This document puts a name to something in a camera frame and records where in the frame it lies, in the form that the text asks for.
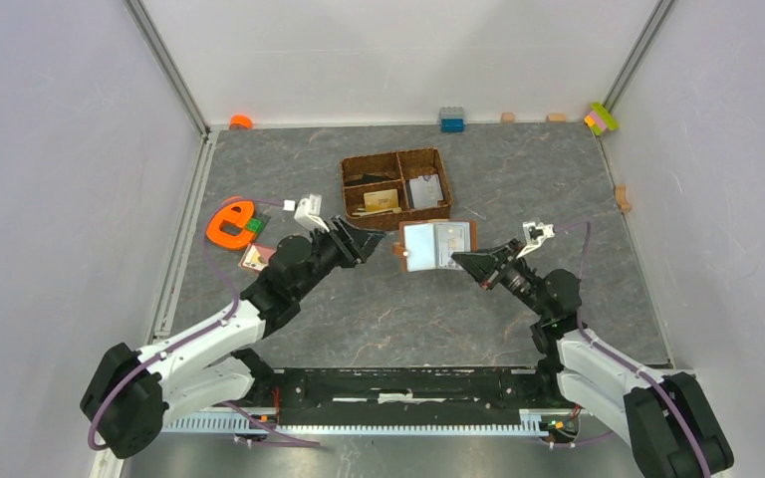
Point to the brown wicker divided basket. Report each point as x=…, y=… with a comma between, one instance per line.
x=401, y=166

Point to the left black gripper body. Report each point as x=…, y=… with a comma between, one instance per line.
x=333, y=251

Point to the white cards in basket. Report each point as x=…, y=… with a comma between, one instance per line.
x=425, y=191

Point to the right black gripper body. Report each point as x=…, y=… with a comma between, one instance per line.
x=514, y=276

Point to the brown leather card holder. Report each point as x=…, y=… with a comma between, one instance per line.
x=429, y=245

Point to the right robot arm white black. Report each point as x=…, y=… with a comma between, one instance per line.
x=664, y=418

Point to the orange plastic letter toy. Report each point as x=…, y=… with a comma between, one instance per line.
x=227, y=228

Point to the green toy block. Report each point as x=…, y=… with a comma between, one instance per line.
x=256, y=224

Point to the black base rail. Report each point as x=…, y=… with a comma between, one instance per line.
x=401, y=396

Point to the green pink yellow brick stack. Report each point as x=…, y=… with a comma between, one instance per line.
x=599, y=120

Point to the blue grey toy brick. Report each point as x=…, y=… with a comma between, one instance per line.
x=451, y=119

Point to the pink card on table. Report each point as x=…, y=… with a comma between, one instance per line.
x=256, y=257

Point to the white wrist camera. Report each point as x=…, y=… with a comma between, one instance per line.
x=307, y=212
x=535, y=234

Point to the gold card in basket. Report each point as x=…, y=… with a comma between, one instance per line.
x=381, y=200

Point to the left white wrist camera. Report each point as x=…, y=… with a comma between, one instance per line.
x=307, y=212

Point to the black card in basket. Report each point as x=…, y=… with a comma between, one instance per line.
x=366, y=179

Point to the wooden arch block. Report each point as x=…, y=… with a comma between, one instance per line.
x=621, y=198

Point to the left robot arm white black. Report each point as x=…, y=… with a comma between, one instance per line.
x=134, y=393

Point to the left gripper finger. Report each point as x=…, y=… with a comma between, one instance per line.
x=357, y=254
x=345, y=232

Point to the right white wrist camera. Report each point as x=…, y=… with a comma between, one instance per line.
x=535, y=234

